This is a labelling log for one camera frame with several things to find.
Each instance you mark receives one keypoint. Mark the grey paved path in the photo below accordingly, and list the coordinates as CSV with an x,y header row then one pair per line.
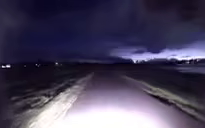
x,y
106,100

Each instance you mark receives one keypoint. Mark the dark grass verge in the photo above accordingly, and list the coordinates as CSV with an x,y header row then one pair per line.
x,y
33,93
176,86

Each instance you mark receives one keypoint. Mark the pale water surface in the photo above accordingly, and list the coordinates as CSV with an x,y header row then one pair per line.
x,y
196,69

